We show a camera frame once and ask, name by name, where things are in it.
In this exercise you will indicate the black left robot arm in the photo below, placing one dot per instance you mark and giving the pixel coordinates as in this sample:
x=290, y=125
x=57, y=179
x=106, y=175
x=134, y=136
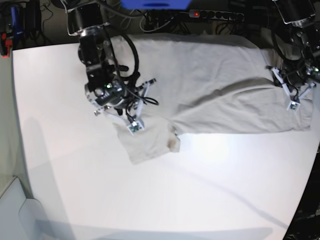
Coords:
x=299, y=16

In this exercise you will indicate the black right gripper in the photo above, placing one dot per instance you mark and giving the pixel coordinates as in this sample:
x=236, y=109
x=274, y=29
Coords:
x=105, y=94

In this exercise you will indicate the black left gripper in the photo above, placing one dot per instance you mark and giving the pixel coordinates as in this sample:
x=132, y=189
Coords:
x=296, y=73

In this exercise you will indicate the grey t-shirt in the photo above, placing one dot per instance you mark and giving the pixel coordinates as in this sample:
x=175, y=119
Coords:
x=204, y=85

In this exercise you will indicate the black power strip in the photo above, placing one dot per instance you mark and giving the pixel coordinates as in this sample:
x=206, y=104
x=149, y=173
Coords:
x=216, y=15

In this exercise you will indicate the blue box overhead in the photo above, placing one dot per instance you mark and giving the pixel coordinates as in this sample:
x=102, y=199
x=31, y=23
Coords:
x=155, y=4

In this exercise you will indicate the red and black clamp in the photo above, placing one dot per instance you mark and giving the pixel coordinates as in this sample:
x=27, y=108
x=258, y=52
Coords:
x=6, y=43

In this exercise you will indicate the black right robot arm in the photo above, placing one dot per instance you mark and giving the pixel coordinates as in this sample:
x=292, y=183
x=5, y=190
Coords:
x=96, y=51

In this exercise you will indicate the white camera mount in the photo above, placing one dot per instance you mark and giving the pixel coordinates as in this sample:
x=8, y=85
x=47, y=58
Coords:
x=133, y=124
x=293, y=96

